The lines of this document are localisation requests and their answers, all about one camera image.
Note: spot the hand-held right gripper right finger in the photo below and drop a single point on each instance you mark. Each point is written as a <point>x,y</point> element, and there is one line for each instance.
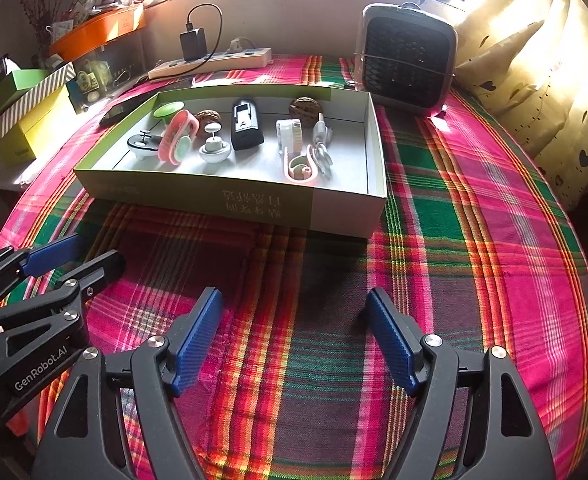
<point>391,345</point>

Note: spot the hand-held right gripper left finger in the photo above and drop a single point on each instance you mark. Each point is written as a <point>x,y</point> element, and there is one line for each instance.
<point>196,345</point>

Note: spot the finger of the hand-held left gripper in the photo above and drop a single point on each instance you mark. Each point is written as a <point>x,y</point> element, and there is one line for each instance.
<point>54,255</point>
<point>104,267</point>

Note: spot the black key fob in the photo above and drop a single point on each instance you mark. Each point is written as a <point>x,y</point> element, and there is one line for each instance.
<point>146,142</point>

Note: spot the green white cardboard box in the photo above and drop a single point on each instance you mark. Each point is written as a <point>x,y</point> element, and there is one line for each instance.
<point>224,200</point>

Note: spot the pink oval case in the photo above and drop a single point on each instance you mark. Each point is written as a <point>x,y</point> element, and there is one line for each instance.
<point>176,137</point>

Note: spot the white round stand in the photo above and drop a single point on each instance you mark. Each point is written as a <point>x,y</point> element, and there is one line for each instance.
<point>215,151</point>

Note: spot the green round disc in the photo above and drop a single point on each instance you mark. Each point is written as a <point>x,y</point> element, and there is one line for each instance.
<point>168,110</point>

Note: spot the small brown walnut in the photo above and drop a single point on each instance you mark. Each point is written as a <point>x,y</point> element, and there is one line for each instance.
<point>208,119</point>

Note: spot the pink hook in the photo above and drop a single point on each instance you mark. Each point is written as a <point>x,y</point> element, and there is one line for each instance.
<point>289,172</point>

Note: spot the black rectangular device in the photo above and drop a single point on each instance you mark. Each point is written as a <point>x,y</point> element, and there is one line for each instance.
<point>246,127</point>

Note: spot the white round cylinder device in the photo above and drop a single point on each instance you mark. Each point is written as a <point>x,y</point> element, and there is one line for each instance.
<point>289,135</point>

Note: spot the large brown walnut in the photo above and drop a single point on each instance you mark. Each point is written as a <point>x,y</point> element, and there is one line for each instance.
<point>305,106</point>

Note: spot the plaid tablecloth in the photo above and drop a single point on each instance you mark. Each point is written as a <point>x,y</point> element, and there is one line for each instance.
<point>324,335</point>

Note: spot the black smartphone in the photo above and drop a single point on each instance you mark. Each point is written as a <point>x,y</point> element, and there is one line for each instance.
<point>119,112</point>

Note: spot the striped box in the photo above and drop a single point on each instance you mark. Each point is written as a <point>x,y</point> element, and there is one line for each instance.
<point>34,100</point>

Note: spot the small green printed card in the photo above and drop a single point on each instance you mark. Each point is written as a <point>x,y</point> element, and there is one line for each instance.
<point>94,77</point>

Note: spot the orange tray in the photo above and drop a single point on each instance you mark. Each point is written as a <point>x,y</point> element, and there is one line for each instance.
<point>99,32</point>

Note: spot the black charger adapter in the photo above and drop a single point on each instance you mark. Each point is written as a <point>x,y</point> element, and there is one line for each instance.
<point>194,45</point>

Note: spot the white power strip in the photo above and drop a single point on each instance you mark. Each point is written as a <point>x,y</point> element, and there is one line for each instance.
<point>234,60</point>

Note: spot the dried branches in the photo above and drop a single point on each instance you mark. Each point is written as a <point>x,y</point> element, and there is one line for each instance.
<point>36,5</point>

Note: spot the white plug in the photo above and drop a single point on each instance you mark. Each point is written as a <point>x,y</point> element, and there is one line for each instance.
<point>239,45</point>

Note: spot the grey desktop fan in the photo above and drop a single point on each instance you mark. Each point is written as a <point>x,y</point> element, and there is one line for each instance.
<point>403,60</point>

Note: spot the cream heart print curtain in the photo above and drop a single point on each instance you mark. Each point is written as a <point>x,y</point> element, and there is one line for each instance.
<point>548,85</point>

